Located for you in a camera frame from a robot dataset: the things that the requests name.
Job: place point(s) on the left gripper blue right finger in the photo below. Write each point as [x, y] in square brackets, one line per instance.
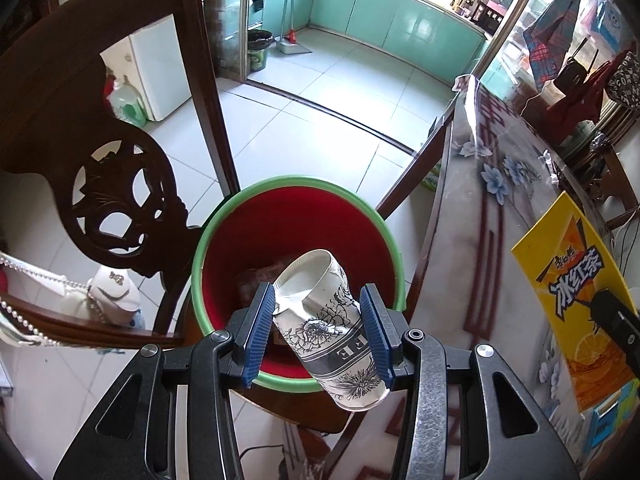
[504, 434]

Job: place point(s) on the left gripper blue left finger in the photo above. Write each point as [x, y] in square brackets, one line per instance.
[131, 432]

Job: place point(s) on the yellow iced tea carton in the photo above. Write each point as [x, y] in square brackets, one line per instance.
[567, 263]

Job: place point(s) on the patterned paper cup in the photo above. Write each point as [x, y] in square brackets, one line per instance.
[320, 320]

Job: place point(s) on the black kitchen trash bin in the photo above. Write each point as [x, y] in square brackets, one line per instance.
[258, 42]

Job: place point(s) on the teal kitchen cabinets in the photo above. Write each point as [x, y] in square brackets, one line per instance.
[419, 32]

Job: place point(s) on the blue yellow box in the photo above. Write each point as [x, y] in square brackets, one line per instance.
[611, 414]

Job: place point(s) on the white cap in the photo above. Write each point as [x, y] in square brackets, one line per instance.
[117, 297]

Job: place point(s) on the far wooden chair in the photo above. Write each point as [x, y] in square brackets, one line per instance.
[603, 176]

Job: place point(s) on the red hanging garment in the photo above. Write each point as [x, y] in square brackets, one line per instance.
[582, 103]

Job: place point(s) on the patterned hanging bag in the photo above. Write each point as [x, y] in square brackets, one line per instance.
[623, 87]

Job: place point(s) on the plaid hanging cloth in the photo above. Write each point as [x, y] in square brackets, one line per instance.
[548, 40]

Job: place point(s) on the green liquid plastic jug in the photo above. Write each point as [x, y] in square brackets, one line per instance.
[126, 103]

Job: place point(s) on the dark carved wooden chair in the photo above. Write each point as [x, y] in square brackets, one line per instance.
[112, 183]

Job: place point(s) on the white refrigerator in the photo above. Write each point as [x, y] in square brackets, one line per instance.
[150, 60]

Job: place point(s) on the red broom with dustpan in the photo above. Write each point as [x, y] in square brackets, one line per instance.
[287, 43]

